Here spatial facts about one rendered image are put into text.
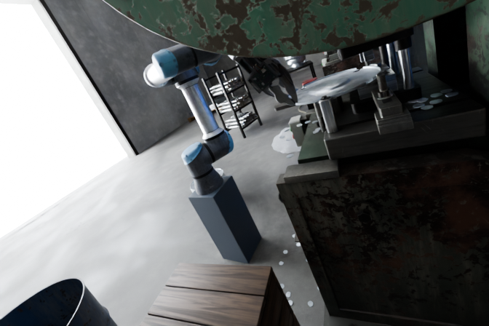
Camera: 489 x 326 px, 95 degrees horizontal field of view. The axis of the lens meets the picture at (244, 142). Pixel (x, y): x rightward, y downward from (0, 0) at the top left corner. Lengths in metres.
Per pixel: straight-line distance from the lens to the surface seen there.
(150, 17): 0.38
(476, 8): 0.66
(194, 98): 1.10
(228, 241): 1.29
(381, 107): 0.57
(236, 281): 0.84
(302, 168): 0.63
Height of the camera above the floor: 0.95
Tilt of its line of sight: 19 degrees down
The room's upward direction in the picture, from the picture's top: 23 degrees counter-clockwise
